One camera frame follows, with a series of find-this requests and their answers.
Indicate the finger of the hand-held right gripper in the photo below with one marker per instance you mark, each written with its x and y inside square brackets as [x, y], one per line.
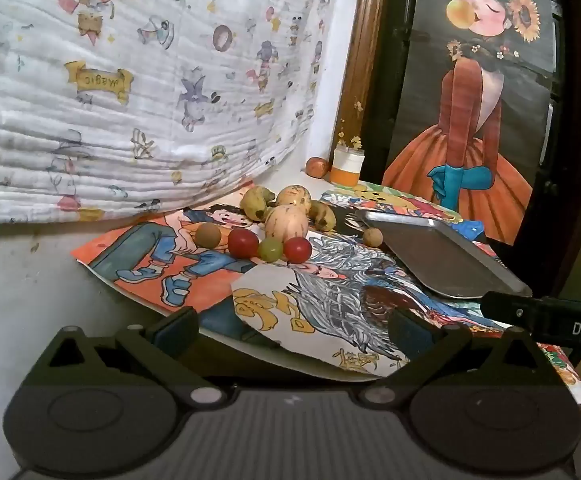
[510, 307]

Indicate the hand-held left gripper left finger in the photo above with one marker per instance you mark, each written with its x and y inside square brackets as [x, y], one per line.
[175, 331]

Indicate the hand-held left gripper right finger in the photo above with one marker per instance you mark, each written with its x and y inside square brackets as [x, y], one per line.
[410, 332]

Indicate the metal tray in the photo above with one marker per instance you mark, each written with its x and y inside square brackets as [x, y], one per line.
[445, 260]

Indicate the brownish green grape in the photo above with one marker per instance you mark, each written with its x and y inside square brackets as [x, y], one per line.
[207, 235]

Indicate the brown longan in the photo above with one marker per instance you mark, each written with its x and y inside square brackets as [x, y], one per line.
[373, 236]

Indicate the red cherry tomato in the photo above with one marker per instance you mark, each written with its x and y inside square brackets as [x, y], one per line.
[298, 250]
[243, 243]

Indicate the dark spotted banana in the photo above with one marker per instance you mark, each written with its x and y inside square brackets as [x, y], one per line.
[324, 216]

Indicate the yellow banana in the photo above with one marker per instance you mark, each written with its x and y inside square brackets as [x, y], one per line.
[256, 202]

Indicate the pale peach melon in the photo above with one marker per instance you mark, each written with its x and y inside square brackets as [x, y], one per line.
[286, 222]

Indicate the striped tan melon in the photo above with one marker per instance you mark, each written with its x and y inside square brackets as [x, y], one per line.
[294, 195]

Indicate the colourful spiky hair figure drawing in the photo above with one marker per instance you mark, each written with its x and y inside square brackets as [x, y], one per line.
[562, 366]

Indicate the orange cartoon boys drawing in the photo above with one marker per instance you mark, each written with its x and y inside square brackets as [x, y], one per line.
[135, 260]

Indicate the grey haired warrior drawing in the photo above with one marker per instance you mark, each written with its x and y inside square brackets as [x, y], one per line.
[330, 300]

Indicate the orange and white jar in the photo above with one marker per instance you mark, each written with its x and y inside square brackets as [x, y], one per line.
[346, 167]

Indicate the small orange round fruit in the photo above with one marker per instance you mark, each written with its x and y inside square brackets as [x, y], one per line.
[317, 167]

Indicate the white cartoon printed blanket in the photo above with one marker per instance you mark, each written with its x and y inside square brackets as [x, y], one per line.
[120, 110]

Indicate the wall poster orange dress figure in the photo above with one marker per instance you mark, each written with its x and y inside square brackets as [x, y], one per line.
[470, 110]

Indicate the brown wooden door frame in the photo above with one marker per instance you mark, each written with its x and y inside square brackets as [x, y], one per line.
[360, 60]

